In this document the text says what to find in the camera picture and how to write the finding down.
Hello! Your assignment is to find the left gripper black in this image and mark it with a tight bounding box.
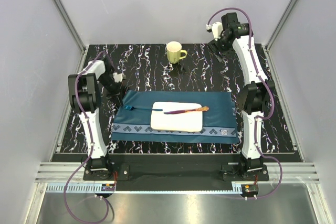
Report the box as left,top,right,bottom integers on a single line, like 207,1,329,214
98,73,123,108

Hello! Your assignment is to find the blue fork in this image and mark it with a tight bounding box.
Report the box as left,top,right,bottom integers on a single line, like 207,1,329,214
123,105,163,112

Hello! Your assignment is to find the blue cloth placemat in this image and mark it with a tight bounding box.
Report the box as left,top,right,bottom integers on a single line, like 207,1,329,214
111,90,238,144

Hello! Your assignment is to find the white rectangular plate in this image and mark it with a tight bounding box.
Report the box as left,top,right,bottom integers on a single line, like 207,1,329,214
150,102,203,132

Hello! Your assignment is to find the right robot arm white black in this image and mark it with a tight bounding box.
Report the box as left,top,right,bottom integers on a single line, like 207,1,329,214
206,7,275,182

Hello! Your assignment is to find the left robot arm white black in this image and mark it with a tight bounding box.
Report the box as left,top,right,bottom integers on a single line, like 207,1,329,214
67,52,125,180

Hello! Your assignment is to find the yellow-green ceramic mug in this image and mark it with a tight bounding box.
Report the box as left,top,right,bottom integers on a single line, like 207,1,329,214
166,41,187,64

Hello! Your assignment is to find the left connector box black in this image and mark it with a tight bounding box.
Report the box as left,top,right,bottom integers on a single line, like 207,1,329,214
101,182,116,192

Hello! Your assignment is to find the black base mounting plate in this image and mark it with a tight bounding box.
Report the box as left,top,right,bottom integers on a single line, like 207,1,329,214
84,156,269,181

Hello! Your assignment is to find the right connector box orange black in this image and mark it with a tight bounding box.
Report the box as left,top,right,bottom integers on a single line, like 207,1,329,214
241,184,259,198

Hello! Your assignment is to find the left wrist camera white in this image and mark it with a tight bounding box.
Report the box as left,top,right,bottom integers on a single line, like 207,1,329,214
112,72,126,83

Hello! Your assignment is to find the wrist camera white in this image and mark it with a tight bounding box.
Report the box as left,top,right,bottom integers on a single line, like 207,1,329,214
206,22,223,41
112,72,126,83

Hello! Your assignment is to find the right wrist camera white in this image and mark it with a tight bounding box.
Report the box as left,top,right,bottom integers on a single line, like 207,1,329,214
206,22,223,41

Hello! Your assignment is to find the aluminium front frame rail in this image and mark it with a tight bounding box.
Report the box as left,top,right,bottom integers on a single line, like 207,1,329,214
35,162,320,184

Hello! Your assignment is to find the right aluminium frame post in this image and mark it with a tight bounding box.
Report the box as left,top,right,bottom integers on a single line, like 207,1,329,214
265,0,299,51

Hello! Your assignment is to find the aluminium frame post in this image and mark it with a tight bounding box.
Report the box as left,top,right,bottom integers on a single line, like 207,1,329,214
38,0,88,53
265,0,299,51

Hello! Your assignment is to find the white slotted cable duct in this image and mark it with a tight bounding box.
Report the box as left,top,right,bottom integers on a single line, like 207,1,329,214
46,183,259,194

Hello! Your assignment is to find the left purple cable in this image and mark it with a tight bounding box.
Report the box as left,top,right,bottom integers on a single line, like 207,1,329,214
62,50,116,222

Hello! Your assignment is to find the left aluminium frame post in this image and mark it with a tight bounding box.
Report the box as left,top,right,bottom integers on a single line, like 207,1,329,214
38,0,88,53

